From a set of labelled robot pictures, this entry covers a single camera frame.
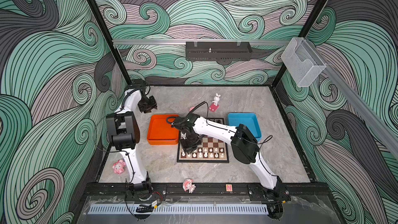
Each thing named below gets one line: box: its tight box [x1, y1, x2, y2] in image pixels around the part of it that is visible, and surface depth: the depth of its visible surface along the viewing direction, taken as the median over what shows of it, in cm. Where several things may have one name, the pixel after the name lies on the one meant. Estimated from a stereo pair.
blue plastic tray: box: [228, 112, 262, 143], surface depth 100 cm
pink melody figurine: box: [182, 178, 196, 194], surface depth 74 cm
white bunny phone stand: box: [208, 92, 221, 112], surface depth 106 cm
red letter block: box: [225, 184, 233, 192], surface depth 76 cm
